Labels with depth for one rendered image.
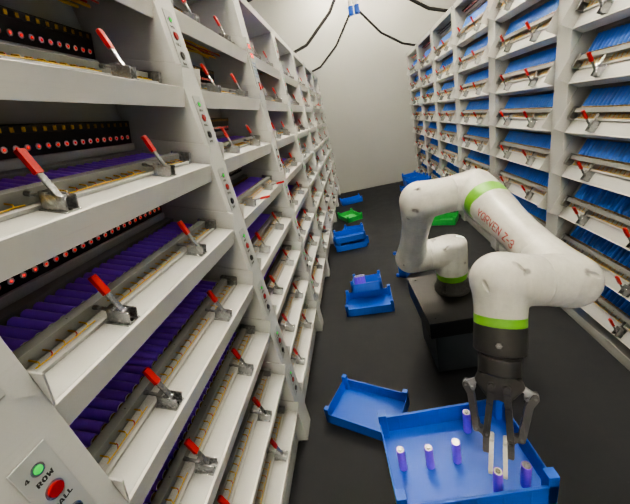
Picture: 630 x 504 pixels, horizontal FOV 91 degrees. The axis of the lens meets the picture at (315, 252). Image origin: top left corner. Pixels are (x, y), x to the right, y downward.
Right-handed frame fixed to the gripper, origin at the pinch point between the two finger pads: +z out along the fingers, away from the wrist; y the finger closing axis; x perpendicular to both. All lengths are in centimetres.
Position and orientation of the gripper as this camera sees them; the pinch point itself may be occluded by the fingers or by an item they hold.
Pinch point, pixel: (498, 454)
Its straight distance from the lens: 81.3
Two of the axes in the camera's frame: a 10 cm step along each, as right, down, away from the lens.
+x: -5.3, 0.2, -8.5
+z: 0.0, 10.0, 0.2
